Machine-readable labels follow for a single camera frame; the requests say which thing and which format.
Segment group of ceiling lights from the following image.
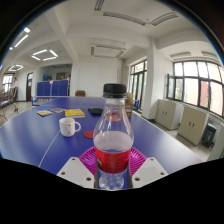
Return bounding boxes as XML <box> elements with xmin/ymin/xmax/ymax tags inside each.
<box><xmin>6</xmin><ymin>26</ymin><xmax>59</xmax><ymax>73</ymax></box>

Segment flat round red coaster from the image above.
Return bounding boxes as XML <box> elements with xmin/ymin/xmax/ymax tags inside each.
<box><xmin>83</xmin><ymin>130</ymin><xmax>95</xmax><ymax>140</ymax></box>

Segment white mug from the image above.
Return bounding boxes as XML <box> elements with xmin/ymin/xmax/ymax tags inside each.
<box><xmin>58</xmin><ymin>117</ymin><xmax>82</xmax><ymax>138</ymax></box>

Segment grey book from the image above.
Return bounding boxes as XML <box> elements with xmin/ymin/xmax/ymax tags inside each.
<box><xmin>49</xmin><ymin>106</ymin><xmax>67</xmax><ymax>114</ymax></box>

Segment clear bottle with red label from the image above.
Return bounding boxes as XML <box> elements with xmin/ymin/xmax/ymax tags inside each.
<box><xmin>92</xmin><ymin>83</ymin><xmax>135</xmax><ymax>191</ymax></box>

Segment wide dark-framed window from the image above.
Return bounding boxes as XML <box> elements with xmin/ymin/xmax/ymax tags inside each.
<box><xmin>166</xmin><ymin>60</ymin><xmax>224</xmax><ymax>118</ymax></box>

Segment table tennis table red legs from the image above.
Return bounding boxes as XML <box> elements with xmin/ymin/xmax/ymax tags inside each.
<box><xmin>0</xmin><ymin>99</ymin><xmax>10</xmax><ymax>122</ymax></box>

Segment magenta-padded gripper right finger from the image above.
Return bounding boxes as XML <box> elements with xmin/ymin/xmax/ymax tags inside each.
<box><xmin>125</xmin><ymin>147</ymin><xmax>169</xmax><ymax>190</ymax></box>

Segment beige two-door cabinet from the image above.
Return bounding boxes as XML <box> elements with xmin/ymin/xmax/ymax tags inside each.
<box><xmin>154</xmin><ymin>98</ymin><xmax>184</xmax><ymax>131</ymax></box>
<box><xmin>177</xmin><ymin>105</ymin><xmax>210</xmax><ymax>146</ymax></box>

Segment folded blue table tennis table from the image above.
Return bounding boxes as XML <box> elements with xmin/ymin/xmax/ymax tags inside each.
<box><xmin>35</xmin><ymin>79</ymin><xmax>70</xmax><ymax>98</ymax></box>

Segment dark door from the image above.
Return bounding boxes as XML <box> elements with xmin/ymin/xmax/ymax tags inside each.
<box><xmin>25</xmin><ymin>72</ymin><xmax>34</xmax><ymax>102</ymax></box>

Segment black bin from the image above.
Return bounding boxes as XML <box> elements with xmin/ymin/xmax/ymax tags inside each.
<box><xmin>201</xmin><ymin>122</ymin><xmax>218</xmax><ymax>149</ymax></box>

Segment table tennis net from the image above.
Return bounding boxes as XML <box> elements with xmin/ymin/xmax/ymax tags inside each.
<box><xmin>31</xmin><ymin>95</ymin><xmax>52</xmax><ymax>107</ymax></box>

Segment ceiling air conditioner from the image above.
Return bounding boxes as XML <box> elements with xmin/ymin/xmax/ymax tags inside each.
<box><xmin>90</xmin><ymin>41</ymin><xmax>127</xmax><ymax>60</ymax></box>

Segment tall dark-framed window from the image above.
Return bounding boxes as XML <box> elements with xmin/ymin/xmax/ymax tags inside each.
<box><xmin>128</xmin><ymin>59</ymin><xmax>148</xmax><ymax>109</ymax></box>

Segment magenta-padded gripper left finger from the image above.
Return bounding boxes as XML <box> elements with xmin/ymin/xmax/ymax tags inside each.
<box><xmin>56</xmin><ymin>145</ymin><xmax>100</xmax><ymax>190</ymax></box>

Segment brown chair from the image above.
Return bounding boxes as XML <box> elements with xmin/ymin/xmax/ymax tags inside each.
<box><xmin>74</xmin><ymin>89</ymin><xmax>87</xmax><ymax>98</ymax></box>

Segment long ceiling strip fixture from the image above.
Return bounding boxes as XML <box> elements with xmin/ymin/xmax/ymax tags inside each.
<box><xmin>94</xmin><ymin>0</ymin><xmax>179</xmax><ymax>27</ymax></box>

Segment person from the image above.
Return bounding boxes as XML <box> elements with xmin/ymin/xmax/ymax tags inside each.
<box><xmin>9</xmin><ymin>77</ymin><xmax>20</xmax><ymax>113</ymax></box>

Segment brown cardboard box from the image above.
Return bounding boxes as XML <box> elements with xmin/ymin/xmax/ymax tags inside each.
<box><xmin>125</xmin><ymin>92</ymin><xmax>134</xmax><ymax>118</ymax></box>

